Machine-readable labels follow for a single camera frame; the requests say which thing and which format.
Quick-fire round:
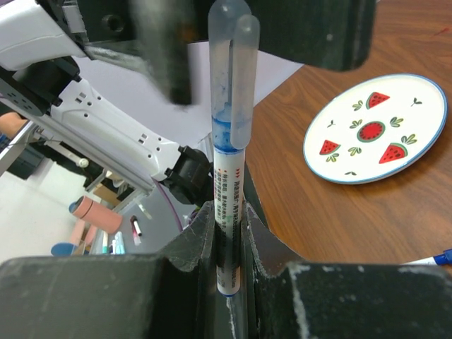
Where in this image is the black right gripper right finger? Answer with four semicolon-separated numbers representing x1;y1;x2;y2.
242;205;451;338

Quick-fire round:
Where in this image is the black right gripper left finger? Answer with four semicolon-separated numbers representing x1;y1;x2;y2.
1;202;216;338

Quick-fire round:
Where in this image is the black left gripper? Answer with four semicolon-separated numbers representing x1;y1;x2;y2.
37;1;212;106

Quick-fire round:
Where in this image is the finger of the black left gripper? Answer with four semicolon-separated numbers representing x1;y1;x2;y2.
248;0;376;71

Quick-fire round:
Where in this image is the small clear plastic cap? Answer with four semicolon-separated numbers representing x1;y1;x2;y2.
208;1;261;154

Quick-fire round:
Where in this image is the purple capped pen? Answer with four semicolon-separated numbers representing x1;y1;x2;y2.
212;118;245;297

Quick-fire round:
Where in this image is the white pen blue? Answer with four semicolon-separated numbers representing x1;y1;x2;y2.
403;256;438;266

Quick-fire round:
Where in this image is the blue pen cap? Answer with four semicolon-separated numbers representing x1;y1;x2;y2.
434;249;452;266

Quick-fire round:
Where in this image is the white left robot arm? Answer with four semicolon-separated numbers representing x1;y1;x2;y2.
1;1;376;206

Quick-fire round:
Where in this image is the watermelon pattern plate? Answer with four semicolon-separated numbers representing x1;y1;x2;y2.
303;73;448;184

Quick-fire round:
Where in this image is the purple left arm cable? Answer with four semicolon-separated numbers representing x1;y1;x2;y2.
153;178;184;232

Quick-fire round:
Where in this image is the aluminium frame rail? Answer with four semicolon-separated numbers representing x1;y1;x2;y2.
1;121;158;211

